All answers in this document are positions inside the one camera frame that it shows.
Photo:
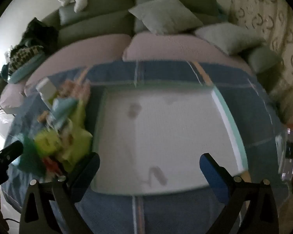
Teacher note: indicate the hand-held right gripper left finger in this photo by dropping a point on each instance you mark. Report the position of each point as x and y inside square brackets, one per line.
[88, 173]

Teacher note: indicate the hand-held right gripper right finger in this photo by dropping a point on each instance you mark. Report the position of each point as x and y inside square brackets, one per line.
[213, 178]

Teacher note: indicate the white tray with green rim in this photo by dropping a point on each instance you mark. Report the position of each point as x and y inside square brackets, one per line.
[171, 136]

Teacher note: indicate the teal wet wipes pack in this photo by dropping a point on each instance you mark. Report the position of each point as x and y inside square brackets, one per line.
[63, 108]

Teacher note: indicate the pink sofa seat cushion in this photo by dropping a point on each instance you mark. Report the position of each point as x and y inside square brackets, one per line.
[11, 95]
[180, 48]
[88, 51]

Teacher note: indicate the white bottle with green label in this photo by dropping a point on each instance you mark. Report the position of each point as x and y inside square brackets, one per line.
[47, 90]

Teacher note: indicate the clear plastic container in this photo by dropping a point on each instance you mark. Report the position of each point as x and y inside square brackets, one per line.
[287, 151]

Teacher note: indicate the teal round cushion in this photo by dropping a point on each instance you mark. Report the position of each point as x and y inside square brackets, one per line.
[24, 72]

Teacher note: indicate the green black patterned knit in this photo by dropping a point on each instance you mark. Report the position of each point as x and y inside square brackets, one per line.
[25, 56]

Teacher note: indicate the blue plaid blanket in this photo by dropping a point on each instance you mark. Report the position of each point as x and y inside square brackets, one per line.
[166, 73]

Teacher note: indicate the dark cloth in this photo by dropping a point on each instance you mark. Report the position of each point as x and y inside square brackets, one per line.
[41, 34]

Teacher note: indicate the pale grey throw pillow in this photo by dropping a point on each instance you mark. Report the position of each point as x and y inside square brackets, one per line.
[229, 39]

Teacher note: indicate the grey sofa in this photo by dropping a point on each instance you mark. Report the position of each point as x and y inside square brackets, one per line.
[97, 22]

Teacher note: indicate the beige patterned curtain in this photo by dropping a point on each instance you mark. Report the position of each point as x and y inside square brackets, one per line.
[263, 17]

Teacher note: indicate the light green throw pillow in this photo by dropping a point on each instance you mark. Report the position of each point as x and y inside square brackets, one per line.
[163, 14]

